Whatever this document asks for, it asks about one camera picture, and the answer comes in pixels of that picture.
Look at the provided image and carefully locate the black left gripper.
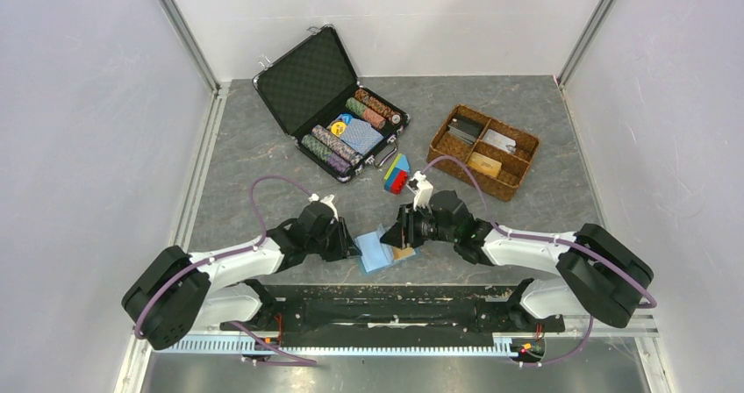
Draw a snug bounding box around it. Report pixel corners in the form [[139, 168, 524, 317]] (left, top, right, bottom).
[[306, 217, 362, 262]]

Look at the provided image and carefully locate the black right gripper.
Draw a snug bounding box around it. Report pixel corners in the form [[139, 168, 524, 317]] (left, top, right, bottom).
[[379, 202, 457, 250]]

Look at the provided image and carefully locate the blue card holder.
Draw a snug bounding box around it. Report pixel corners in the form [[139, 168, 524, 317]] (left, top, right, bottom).
[[354, 225, 419, 275]]

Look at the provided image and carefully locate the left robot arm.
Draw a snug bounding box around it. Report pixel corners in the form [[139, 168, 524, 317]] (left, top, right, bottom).
[[121, 197, 361, 350]]

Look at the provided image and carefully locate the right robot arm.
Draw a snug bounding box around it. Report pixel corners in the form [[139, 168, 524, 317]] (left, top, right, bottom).
[[381, 190, 657, 330]]

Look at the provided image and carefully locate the blue playing card deck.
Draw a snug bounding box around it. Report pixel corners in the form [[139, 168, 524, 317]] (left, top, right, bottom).
[[340, 118, 383, 155]]

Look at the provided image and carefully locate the gold VIP card stack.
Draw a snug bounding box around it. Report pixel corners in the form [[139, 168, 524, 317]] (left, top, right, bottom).
[[468, 152, 502, 178]]

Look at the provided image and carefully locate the dark card stack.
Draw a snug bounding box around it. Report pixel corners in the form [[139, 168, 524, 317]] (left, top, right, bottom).
[[447, 114, 484, 145]]

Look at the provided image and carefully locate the white card stack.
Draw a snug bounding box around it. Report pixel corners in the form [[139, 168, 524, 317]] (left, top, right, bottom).
[[482, 129, 517, 155]]

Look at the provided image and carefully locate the colourful toy brick block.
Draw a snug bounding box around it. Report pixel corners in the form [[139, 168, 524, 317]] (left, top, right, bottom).
[[383, 154, 411, 195]]

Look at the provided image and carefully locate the green purple chip stack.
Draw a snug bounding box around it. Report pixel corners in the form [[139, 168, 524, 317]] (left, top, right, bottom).
[[301, 134, 351, 174]]

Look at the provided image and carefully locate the yellow dealer chip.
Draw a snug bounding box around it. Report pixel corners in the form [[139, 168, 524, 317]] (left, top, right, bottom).
[[329, 121, 347, 137]]

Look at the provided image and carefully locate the green pink chip stack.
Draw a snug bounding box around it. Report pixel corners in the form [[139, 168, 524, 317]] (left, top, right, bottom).
[[346, 97, 386, 130]]

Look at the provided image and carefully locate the woven wicker basket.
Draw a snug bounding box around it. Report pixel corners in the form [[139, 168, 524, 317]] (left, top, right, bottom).
[[426, 104, 540, 202]]

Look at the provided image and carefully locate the brown orange chip stack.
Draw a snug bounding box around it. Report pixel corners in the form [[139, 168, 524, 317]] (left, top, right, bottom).
[[354, 89, 403, 125]]

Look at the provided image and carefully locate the black poker chip case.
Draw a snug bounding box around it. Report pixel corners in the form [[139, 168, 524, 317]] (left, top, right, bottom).
[[253, 25, 410, 182]]

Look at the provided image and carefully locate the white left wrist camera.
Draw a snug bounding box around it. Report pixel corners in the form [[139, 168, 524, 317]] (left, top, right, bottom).
[[308, 193, 339, 220]]

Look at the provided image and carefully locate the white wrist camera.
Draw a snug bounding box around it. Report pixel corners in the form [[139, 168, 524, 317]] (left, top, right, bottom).
[[406, 171, 433, 210], [308, 193, 339, 220]]

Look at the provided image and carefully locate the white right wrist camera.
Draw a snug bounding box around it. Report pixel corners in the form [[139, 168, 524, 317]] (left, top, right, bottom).
[[406, 171, 433, 210]]

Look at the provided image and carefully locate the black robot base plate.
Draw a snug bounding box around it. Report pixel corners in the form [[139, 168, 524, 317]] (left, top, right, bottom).
[[242, 285, 565, 347]]

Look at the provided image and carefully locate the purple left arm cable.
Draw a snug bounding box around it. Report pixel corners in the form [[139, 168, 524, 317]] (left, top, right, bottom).
[[133, 175, 318, 340]]

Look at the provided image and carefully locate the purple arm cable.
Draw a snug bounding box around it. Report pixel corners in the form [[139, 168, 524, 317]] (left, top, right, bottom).
[[133, 175, 318, 340], [421, 155, 658, 368]]

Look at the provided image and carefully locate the white cable duct rail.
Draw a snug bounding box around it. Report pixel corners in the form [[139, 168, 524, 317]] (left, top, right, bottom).
[[162, 333, 545, 359]]

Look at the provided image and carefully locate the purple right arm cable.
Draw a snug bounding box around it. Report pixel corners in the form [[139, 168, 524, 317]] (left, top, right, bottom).
[[421, 155, 658, 368]]

